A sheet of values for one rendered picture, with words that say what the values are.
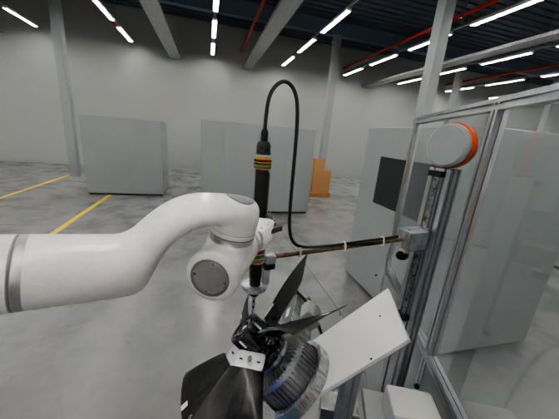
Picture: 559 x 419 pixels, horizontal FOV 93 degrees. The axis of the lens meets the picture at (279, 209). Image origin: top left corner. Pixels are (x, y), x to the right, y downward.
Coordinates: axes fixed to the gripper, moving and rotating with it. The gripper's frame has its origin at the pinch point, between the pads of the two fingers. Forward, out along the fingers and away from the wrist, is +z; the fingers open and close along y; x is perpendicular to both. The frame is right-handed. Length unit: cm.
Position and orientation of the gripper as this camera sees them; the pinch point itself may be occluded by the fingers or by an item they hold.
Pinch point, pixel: (259, 218)
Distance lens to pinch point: 70.2
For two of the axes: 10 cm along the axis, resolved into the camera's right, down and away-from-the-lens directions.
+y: 9.8, 1.2, -1.4
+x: 0.8, -9.6, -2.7
